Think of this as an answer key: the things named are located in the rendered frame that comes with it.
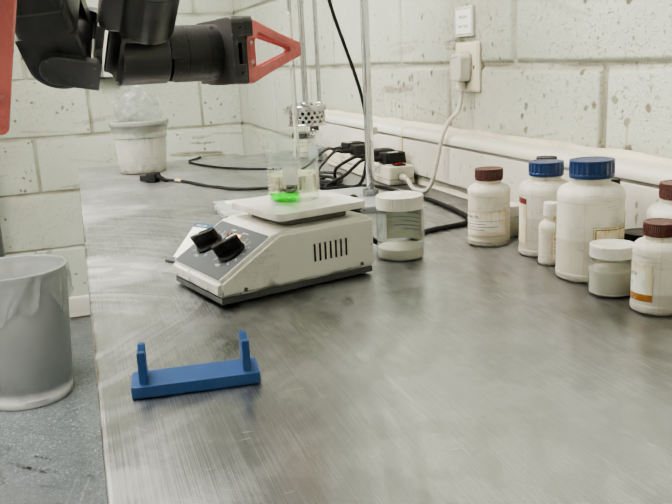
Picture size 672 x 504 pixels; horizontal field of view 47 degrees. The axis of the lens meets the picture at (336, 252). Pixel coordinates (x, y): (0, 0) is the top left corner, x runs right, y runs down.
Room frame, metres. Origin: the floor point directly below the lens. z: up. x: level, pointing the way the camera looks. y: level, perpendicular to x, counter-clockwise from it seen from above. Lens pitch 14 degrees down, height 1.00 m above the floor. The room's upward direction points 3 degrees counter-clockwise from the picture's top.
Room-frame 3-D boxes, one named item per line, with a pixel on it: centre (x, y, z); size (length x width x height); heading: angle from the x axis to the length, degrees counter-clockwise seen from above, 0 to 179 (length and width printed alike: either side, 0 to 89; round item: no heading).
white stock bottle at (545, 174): (0.93, -0.26, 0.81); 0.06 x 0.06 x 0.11
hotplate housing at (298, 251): (0.88, 0.06, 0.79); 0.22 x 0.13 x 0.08; 123
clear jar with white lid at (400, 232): (0.94, -0.08, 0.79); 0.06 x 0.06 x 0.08
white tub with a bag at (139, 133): (1.90, 0.46, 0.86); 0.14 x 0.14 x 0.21
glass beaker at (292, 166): (0.89, 0.05, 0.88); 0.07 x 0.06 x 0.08; 39
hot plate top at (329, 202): (0.89, 0.04, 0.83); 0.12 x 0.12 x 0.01; 33
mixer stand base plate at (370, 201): (1.31, 0.05, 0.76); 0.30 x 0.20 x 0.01; 108
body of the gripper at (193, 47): (0.83, 0.13, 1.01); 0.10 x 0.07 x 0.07; 29
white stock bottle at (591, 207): (0.82, -0.28, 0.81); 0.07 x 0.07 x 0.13
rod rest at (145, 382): (0.57, 0.12, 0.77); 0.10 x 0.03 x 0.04; 102
